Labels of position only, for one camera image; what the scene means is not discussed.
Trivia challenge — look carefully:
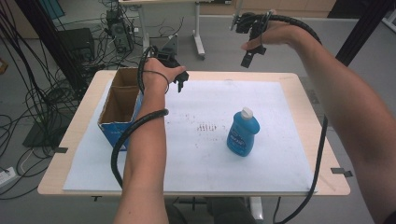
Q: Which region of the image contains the black computer tower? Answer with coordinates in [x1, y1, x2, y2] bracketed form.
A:
[106, 8, 135, 54]

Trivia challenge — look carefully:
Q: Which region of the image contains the black equipment box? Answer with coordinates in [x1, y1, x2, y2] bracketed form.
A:
[57, 27, 96, 63]

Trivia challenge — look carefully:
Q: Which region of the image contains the blue bottle with white cap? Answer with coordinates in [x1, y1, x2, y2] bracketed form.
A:
[226, 106, 262, 158]

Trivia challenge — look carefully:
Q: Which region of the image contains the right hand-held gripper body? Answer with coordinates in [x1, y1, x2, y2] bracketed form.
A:
[230, 10, 271, 40]

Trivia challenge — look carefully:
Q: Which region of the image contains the blue cardboard box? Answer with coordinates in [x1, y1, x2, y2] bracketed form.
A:
[97, 67, 146, 152]

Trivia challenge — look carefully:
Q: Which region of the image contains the person's left hand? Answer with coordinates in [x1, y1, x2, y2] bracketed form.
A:
[142, 57, 188, 95]

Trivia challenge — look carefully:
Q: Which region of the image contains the white table leg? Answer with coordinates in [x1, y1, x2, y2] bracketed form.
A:
[247, 196, 264, 222]

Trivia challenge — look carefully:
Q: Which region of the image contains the person's right hand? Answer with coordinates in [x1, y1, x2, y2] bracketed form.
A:
[241, 10, 303, 52]

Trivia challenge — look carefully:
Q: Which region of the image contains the dark box edge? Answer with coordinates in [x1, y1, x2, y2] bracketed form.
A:
[21, 111, 77, 149]

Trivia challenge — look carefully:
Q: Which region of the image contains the bundle of black floor cables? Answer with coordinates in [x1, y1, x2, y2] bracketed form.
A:
[0, 6, 108, 201]

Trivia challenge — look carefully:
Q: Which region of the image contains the wooden cabinet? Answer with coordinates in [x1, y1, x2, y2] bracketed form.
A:
[199, 0, 338, 19]

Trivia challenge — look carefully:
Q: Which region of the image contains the black corrugated left gripper cable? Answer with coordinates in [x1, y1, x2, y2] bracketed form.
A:
[110, 45, 171, 189]

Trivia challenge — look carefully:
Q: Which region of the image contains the black corrugated right gripper cable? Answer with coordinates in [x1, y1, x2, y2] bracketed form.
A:
[262, 12, 330, 224]

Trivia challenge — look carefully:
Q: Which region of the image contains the white desk frame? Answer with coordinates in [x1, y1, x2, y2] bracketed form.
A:
[118, 0, 238, 62]

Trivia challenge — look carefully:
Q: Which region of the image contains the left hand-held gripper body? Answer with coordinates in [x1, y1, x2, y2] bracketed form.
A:
[156, 33, 191, 85]

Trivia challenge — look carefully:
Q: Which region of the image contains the white power strip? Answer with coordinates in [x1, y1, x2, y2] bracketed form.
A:
[0, 166, 18, 189]

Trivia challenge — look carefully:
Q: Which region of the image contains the black frame post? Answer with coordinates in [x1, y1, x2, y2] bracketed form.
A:
[334, 0, 396, 68]
[13, 0, 89, 91]

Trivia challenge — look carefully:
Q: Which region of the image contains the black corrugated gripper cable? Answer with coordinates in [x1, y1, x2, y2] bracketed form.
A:
[110, 45, 171, 189]
[262, 12, 330, 224]

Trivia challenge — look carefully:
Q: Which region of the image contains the white paper sheet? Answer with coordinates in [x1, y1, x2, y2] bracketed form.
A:
[62, 78, 316, 193]

